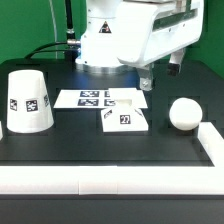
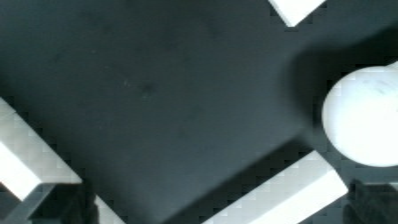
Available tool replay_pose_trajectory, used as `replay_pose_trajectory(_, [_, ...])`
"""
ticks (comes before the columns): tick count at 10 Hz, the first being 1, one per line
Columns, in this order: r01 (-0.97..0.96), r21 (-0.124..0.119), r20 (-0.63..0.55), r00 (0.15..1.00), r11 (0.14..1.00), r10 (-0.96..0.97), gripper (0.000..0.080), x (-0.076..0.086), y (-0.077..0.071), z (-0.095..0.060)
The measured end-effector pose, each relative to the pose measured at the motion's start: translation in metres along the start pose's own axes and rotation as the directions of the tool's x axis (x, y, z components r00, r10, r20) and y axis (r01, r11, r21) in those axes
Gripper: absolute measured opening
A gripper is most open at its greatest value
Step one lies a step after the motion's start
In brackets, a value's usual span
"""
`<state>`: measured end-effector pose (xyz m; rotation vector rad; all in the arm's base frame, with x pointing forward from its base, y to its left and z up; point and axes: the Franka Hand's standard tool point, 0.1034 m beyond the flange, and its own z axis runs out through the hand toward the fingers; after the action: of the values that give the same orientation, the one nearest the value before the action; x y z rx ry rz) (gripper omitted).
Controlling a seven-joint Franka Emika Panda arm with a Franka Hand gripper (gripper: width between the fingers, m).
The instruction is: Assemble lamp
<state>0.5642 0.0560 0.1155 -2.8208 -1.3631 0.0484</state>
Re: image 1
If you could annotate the white lamp bulb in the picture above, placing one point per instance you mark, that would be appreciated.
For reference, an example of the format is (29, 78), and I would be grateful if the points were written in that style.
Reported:
(185, 114)

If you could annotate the white part at left edge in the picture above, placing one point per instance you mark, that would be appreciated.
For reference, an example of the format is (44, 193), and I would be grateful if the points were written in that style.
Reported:
(1, 131)

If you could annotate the white lamp shade cone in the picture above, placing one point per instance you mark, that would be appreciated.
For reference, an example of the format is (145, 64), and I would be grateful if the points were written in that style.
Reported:
(28, 104)

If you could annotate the white lamp base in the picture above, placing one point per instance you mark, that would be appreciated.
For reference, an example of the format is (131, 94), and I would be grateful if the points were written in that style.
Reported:
(123, 117)

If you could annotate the white table border frame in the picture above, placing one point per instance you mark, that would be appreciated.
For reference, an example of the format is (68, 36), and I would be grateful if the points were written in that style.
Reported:
(113, 180)

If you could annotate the white marker sheet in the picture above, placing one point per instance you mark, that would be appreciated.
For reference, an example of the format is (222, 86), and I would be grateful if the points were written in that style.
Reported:
(71, 99)

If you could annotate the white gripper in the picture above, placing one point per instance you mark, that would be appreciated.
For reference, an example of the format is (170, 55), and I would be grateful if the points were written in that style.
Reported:
(147, 31)

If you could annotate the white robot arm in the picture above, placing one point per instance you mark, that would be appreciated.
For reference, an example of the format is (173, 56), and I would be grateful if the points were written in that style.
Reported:
(98, 43)

